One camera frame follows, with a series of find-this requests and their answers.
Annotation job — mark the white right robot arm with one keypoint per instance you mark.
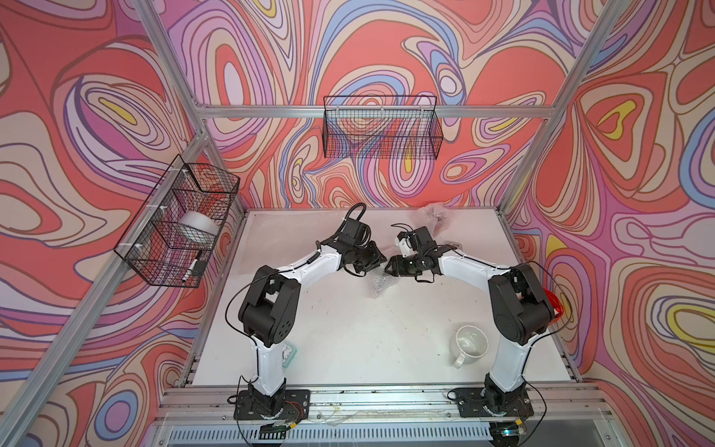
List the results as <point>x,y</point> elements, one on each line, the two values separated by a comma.
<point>522,308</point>

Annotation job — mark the red pen cup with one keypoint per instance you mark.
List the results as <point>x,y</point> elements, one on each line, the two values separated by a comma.
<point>558,309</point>

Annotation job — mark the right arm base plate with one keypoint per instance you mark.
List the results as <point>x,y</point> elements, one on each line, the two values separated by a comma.
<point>481,402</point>

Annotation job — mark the white mug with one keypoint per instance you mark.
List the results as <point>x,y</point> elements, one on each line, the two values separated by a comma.
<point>468,345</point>

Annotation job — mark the left wire basket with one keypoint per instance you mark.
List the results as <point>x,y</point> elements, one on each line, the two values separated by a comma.
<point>170,243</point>

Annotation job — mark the white tape roll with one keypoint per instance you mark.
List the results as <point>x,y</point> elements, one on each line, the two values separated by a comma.
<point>198,228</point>

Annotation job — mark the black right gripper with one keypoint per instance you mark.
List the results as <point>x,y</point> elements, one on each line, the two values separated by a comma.
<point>396,263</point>

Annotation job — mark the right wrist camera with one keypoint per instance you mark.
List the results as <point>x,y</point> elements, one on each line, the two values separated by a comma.
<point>403,242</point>

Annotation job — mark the teal alarm clock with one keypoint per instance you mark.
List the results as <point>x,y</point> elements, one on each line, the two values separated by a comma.
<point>288,355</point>

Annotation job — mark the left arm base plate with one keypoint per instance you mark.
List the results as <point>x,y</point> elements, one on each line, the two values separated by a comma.
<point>289,405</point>

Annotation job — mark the back wire basket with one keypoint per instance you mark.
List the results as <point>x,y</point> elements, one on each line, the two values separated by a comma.
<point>381,127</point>

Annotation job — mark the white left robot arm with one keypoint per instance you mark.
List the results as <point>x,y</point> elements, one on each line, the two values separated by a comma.
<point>268,312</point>

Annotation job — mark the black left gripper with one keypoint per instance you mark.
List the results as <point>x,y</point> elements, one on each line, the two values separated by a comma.
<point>375,258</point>

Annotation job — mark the black marker in basket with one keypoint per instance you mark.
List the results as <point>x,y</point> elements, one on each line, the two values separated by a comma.
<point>190,270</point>

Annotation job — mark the wire basket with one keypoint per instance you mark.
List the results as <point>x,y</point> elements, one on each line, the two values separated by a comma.
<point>381,127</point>
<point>170,243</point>

